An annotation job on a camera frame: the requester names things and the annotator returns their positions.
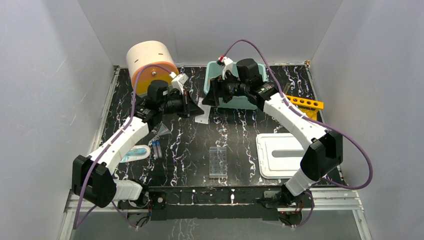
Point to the clear plastic funnel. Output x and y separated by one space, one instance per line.
163 130

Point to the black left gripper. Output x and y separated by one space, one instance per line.
185 105

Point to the blue packaged syringe blister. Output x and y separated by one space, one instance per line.
136 153

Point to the glass test tube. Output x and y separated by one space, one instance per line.
287 88

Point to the blue capped vial left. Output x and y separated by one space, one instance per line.
155 150

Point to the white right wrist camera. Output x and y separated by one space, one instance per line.
227 66

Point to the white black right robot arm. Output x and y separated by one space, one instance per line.
323 147

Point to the blue capped vial right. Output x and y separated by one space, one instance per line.
159 150

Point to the yellow test tube rack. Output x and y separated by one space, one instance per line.
310 107

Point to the white bin lid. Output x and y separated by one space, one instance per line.
279 155

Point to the blue capped vial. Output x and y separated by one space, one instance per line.
159 150
155 150

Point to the cream orange cylindrical centrifuge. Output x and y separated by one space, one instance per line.
148 61

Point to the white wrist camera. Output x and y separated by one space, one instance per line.
177 83
227 66

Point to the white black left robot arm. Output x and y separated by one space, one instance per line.
92 175

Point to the clear well plate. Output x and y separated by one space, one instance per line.
218 166

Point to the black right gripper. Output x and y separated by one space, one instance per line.
217 89

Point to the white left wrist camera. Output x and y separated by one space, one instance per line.
177 83

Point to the teal plastic bin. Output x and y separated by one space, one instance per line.
237 102

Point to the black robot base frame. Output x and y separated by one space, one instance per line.
218 202

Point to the small clear plastic bag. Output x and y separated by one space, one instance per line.
203 118

